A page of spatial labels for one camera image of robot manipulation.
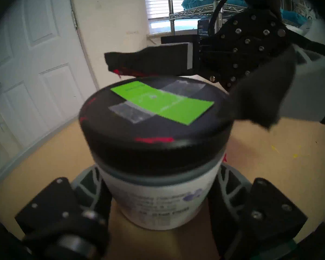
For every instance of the white panel door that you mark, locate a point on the white panel door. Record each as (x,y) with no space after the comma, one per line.
(38,72)

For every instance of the window with white blinds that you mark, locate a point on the window with white blinds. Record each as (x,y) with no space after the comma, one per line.
(157,7)

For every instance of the teal tufted cushion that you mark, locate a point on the teal tufted cushion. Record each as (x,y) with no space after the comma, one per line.
(197,0)

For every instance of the folding table with board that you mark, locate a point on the folding table with board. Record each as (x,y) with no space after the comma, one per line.
(287,167)

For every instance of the white labelled paint jar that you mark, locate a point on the white labelled paint jar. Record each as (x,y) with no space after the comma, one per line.
(157,205)

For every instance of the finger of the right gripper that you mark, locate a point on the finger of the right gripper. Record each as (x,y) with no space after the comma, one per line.
(151,60)

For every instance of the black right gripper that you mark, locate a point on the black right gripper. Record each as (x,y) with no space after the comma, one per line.
(246,42)

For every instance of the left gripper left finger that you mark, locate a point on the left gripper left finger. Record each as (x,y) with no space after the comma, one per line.
(51,205)

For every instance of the black lid with green tape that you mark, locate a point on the black lid with green tape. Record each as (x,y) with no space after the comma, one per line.
(124,148)

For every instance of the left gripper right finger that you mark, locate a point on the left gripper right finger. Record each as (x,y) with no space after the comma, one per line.
(260,208)

